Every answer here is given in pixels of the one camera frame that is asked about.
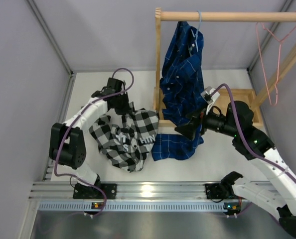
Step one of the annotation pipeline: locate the aluminium mounting rail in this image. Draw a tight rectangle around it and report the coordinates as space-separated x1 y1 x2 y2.
29 181 276 201

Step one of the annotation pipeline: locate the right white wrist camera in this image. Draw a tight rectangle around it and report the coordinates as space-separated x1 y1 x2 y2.
201 87 220 115

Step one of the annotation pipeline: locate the left aluminium frame post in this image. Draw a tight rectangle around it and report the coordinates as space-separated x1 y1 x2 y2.
25 0 73 76

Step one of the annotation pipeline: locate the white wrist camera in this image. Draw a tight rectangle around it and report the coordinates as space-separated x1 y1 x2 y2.
201 87 220 115
118 80 126 91

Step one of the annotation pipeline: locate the wooden clothes rack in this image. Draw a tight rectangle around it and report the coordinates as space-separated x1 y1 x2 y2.
153 7 296 127

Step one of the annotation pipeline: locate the blue plaid shirt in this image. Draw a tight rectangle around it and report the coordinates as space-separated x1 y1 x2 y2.
151 21 205 161

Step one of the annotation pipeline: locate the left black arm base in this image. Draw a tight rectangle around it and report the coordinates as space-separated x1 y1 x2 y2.
73 183 117 200

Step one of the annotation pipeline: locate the blue wire hanger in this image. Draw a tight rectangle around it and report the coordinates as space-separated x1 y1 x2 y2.
191 11 202 52

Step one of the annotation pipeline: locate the aluminium frame post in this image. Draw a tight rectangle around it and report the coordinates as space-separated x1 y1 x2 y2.
247 0 295 75
25 0 73 76

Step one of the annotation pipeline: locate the black white checkered shirt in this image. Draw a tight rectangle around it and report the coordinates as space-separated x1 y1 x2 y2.
89 104 159 173

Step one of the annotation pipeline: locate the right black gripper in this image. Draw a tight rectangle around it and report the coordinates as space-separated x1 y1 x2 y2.
175 102 239 141

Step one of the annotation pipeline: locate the slotted grey cable duct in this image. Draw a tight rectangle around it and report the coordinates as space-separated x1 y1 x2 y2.
38 201 230 212

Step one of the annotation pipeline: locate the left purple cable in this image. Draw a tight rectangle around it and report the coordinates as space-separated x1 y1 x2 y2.
53 67 135 215

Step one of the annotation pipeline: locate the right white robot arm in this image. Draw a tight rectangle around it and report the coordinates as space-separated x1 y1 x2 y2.
175 101 296 238

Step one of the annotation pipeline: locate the pink wire hanger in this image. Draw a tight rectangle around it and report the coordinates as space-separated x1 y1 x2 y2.
250 22 296 106

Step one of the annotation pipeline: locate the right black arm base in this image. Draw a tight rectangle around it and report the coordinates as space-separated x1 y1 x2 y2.
205 183 235 203

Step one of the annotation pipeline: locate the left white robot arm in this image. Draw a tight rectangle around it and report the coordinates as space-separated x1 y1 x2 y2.
49 77 130 199

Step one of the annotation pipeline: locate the right aluminium frame post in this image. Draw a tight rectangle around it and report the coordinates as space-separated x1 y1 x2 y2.
247 0 295 75

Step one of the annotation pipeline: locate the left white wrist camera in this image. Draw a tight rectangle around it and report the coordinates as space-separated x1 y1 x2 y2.
118 80 126 91

